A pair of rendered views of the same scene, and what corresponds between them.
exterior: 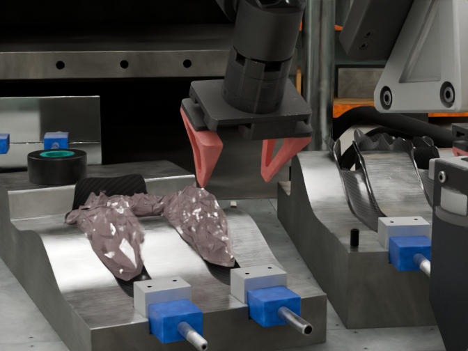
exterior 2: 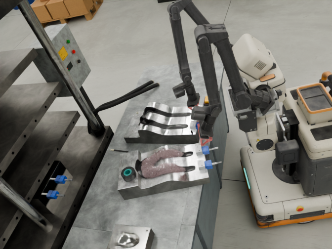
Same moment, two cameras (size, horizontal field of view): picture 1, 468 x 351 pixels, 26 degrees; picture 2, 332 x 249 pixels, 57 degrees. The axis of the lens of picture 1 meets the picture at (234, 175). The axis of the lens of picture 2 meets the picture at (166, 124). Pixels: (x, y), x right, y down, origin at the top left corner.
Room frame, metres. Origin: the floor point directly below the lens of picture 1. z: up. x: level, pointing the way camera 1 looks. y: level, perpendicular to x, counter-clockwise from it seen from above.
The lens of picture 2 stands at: (0.47, 1.02, 2.23)
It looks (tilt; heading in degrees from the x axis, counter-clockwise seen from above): 43 degrees down; 304
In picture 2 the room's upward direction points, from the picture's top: 20 degrees counter-clockwise
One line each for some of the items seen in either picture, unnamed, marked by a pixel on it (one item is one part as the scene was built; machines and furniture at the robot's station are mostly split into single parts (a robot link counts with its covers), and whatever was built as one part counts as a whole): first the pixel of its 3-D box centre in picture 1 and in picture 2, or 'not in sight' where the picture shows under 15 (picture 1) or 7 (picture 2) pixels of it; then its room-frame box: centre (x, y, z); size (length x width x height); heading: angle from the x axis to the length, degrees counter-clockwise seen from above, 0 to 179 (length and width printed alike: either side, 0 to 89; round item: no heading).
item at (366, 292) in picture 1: (400, 212); (163, 122); (1.33, -0.23, 0.87); 0.50 x 0.26 x 0.14; 7
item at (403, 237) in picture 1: (415, 255); (201, 126); (1.05, -0.20, 0.89); 0.13 x 0.05 x 0.05; 7
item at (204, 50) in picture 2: not in sight; (209, 74); (0.88, -0.05, 1.40); 0.11 x 0.06 x 0.43; 112
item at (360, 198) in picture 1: (398, 180); (162, 117); (1.32, -0.22, 0.92); 0.35 x 0.16 x 0.09; 7
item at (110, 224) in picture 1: (142, 214); (161, 162); (1.21, 0.11, 0.90); 0.26 x 0.18 x 0.08; 24
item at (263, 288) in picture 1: (278, 308); (207, 149); (0.98, -0.05, 0.85); 0.13 x 0.05 x 0.05; 24
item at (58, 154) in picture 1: (57, 166); (128, 174); (1.35, 0.24, 0.93); 0.08 x 0.08 x 0.04
